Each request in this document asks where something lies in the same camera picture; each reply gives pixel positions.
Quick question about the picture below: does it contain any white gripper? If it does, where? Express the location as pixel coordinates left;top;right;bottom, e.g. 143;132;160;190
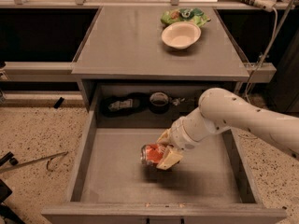
156;119;198;170

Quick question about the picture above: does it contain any red crushed coke can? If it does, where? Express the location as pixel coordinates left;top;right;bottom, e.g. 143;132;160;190
141;144;166;166

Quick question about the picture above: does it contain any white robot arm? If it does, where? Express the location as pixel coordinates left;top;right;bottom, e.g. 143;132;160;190
157;88;299;170

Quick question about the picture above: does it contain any grey open top drawer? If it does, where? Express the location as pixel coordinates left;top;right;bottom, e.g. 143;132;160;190
42;83;286;224

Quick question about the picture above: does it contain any metal rod on floor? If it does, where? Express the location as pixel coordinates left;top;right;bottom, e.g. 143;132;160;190
0;151;68;174

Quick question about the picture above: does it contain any grey cabinet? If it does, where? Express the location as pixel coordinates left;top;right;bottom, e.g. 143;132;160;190
72;6;249;106

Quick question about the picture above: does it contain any white paper bowl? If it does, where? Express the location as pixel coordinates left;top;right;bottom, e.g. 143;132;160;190
162;21;201;49

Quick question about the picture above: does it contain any small black block on floor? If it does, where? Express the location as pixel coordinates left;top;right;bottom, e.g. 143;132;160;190
53;97;64;109

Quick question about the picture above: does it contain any green chip bag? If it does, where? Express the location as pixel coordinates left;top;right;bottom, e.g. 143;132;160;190
161;7;211;27

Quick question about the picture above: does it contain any black equipment at left edge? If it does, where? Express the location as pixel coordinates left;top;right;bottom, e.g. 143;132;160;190
0;151;25;224

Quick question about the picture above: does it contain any white cable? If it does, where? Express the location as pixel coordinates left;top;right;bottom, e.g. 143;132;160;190
242;7;278;101

